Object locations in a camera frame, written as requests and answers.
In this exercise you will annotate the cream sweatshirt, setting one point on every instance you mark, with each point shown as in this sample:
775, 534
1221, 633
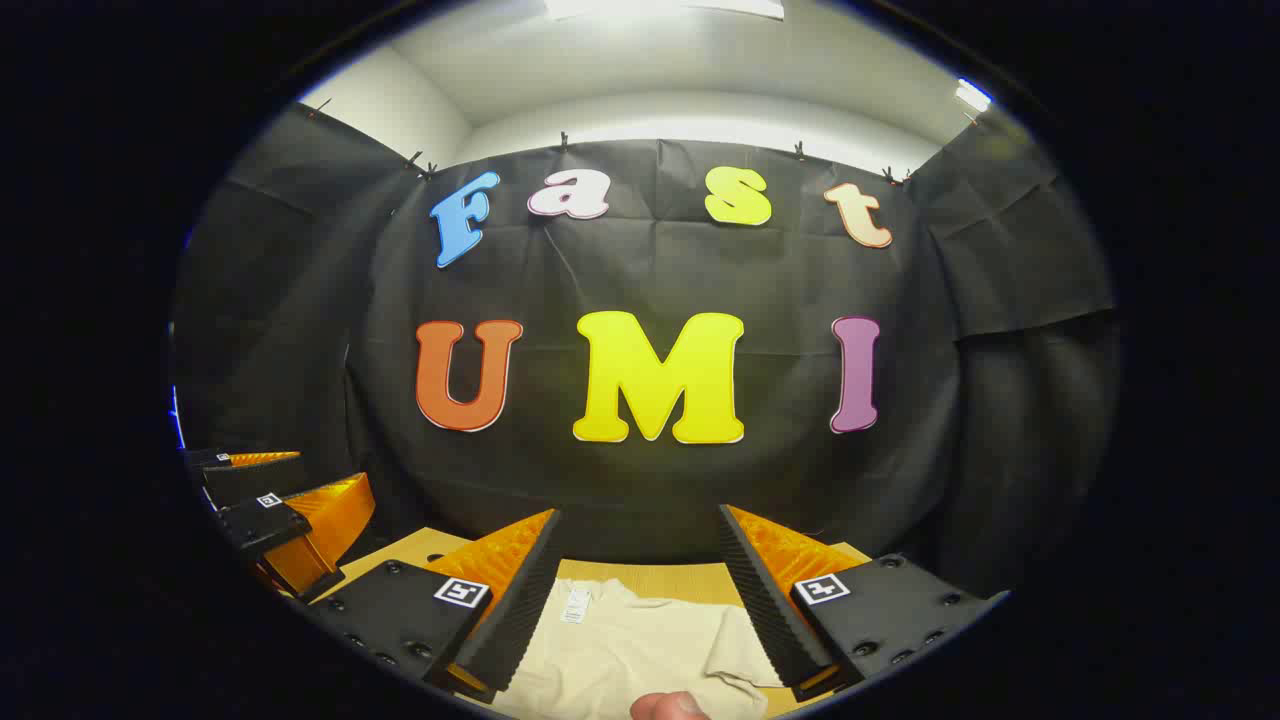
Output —
640, 650

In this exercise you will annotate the black backdrop cloth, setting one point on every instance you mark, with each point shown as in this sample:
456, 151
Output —
600, 270

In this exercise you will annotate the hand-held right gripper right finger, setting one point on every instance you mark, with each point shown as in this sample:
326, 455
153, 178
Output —
765, 610

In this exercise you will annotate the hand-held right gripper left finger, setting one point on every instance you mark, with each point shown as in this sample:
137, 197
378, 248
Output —
525, 600

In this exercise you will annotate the small ceiling light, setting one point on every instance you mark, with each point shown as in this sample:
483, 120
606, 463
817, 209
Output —
972, 95

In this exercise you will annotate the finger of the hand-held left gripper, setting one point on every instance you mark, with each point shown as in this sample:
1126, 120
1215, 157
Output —
262, 525
245, 485

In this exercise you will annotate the long ceiling light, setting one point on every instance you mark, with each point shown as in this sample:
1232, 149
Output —
650, 8

